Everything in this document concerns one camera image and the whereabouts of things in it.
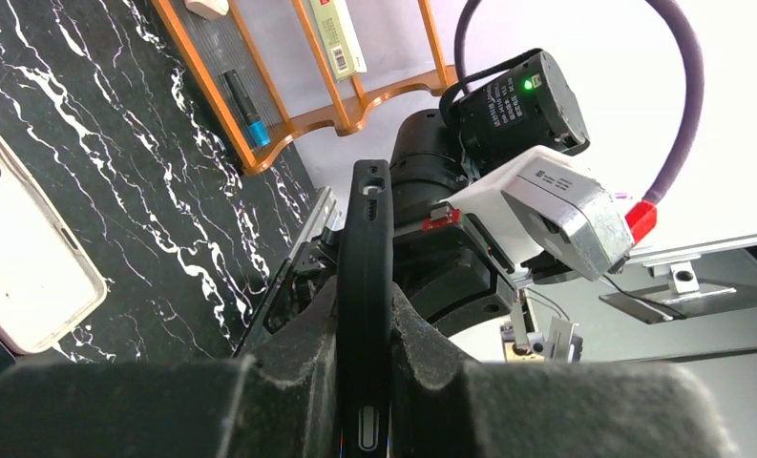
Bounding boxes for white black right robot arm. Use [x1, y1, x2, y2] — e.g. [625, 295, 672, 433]
[263, 49, 590, 336]

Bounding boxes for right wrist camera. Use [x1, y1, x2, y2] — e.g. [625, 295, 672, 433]
[422, 145, 659, 283]

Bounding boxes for black phone case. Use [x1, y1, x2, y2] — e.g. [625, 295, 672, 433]
[336, 159, 394, 457]

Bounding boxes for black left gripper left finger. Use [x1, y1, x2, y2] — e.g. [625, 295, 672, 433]
[0, 281, 339, 457]

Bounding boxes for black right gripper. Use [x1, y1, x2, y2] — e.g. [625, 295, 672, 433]
[283, 208, 531, 340]

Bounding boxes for white box on rack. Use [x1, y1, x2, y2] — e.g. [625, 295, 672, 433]
[309, 0, 368, 81]

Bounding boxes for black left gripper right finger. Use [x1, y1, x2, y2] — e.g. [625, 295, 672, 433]
[390, 288, 739, 457]

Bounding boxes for orange wooden tiered rack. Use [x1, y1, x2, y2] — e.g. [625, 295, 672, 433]
[153, 1, 457, 176]

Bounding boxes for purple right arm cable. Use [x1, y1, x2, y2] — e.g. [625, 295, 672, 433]
[452, 0, 706, 207]

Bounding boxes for beige phone case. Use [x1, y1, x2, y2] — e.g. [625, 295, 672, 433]
[0, 136, 108, 355]

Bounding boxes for black blue marker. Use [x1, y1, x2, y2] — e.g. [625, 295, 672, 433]
[222, 70, 271, 148]

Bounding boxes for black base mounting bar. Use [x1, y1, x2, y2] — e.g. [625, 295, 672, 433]
[232, 237, 339, 358]

